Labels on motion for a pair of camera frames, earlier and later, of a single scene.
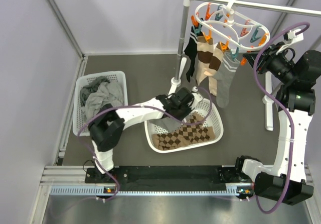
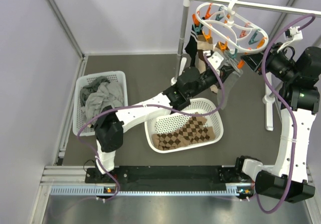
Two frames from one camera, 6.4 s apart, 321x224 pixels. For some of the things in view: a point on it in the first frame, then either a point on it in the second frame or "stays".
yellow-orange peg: (224, 47) stays
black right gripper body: (276, 63) stays
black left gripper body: (182, 110) to (221, 74)
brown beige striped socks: (205, 45) stays
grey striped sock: (170, 124) to (223, 93)
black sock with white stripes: (191, 50) stays
